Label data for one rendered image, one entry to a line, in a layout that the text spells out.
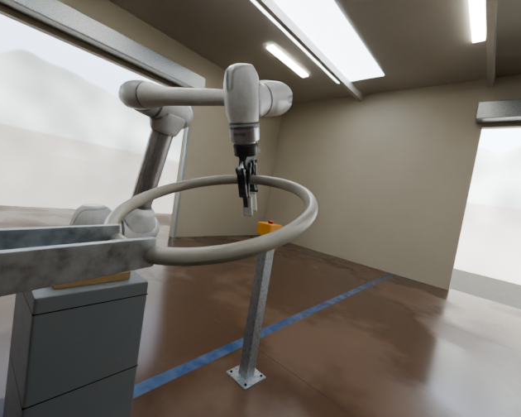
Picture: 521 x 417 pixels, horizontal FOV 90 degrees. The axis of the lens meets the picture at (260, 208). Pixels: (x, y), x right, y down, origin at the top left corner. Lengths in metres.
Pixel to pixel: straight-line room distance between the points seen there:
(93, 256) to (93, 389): 1.09
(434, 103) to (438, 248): 2.93
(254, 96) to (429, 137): 5.93
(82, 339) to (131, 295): 0.22
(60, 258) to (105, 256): 0.05
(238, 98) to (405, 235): 5.84
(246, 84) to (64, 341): 1.11
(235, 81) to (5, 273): 0.62
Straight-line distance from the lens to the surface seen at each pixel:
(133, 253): 0.46
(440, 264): 6.32
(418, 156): 6.50
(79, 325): 1.30
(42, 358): 1.33
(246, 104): 0.77
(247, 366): 2.07
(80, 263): 0.43
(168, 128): 1.28
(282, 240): 0.46
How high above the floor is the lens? 1.27
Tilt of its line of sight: 3 degrees down
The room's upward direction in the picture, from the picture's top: 9 degrees clockwise
